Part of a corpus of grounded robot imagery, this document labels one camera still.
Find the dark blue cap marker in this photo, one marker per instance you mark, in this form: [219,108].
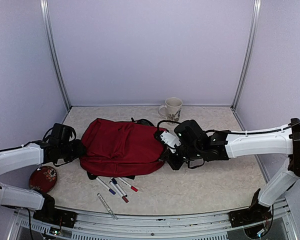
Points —
[119,187]

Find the front aluminium rail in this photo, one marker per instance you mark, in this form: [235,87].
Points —
[201,226]

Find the left aluminium frame post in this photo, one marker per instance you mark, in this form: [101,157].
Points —
[53,53]

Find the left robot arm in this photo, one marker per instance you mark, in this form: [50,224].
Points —
[59,143]

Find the clear silver pen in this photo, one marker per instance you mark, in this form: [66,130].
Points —
[107,207]

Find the white patterned ceramic mug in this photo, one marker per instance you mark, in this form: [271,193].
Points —
[171,110]

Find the red cap marker short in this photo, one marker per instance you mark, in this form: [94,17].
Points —
[122,196]

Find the red cap marker long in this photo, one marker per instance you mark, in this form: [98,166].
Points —
[128,184]

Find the red floral lacquer dish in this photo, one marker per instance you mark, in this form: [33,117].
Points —
[43,179]

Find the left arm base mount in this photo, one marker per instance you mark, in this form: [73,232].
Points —
[60,217]

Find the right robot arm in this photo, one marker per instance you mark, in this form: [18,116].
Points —
[190,142]

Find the aluminium frame post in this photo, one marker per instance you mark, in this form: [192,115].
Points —
[248,53]
[53,53]

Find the blue cap white marker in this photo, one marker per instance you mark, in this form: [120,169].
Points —
[105,186]

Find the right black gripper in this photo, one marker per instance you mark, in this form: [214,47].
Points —
[176,164]

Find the red backpack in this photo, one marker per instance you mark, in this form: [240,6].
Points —
[122,148]

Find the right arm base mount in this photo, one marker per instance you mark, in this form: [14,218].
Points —
[244,217]

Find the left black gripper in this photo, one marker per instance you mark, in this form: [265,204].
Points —
[80,150]

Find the right aluminium frame post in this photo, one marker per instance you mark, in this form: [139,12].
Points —
[248,53]

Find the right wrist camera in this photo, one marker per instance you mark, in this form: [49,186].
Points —
[167,139]

